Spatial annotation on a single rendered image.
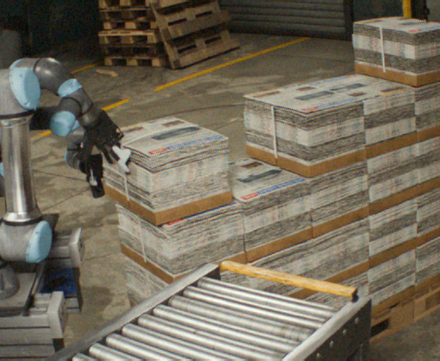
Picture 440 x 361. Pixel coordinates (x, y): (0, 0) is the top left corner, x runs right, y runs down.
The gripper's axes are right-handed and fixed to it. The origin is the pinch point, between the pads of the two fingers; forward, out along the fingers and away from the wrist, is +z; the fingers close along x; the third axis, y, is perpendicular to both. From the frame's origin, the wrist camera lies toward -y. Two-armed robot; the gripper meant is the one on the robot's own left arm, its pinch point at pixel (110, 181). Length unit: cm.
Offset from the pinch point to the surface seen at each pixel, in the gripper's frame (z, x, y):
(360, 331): 124, 8, -13
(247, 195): 41, 31, -3
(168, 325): 97, -33, -6
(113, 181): 15.2, -5.4, 5.3
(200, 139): 41.1, 14.7, 20.6
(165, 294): 81, -25, -6
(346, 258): 44, 73, -39
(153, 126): 15.4, 11.9, 20.7
